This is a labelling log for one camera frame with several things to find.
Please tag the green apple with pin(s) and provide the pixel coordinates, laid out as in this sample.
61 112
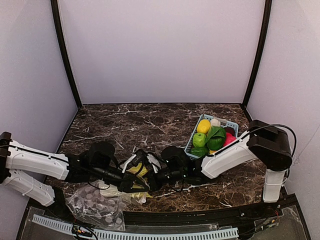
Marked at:
199 140

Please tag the left black frame post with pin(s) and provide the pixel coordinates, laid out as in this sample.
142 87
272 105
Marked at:
64 53

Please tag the green leafy vegetable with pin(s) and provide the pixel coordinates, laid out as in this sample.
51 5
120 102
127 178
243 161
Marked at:
215 138

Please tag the right black frame post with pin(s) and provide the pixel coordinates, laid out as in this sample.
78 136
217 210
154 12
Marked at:
259 52

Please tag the green bell pepper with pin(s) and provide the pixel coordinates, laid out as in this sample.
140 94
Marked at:
199 151

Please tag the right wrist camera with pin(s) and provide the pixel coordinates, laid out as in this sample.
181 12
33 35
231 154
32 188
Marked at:
153 163

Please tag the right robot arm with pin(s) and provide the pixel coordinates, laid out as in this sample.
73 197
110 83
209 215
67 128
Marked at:
268 143

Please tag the yellow lemon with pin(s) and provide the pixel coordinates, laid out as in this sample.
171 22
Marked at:
203 126

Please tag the yellow white napa cabbage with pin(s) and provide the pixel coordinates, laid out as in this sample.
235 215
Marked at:
110 189

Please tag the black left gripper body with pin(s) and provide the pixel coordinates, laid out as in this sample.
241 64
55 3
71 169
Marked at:
125 180

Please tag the black frame post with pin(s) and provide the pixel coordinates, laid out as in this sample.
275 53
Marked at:
259 52
64 53

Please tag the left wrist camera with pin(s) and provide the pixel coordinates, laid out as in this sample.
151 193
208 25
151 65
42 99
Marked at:
138 157

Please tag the red apple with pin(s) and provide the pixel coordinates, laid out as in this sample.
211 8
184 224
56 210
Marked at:
229 139

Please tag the clear zip top bag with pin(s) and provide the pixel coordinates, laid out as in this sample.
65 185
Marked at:
88 205

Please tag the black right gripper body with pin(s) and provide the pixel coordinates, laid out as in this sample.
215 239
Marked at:
155 175

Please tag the black front rail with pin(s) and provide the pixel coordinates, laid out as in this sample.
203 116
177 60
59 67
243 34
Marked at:
240 216

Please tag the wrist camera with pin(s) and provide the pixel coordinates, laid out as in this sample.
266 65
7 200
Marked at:
153 163
138 157

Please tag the white garlic bulb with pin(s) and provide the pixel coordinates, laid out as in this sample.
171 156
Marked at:
214 122

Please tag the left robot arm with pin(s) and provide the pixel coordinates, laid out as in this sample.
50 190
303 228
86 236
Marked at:
99 162

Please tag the white slotted cable duct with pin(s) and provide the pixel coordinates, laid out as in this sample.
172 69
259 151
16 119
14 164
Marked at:
99 234

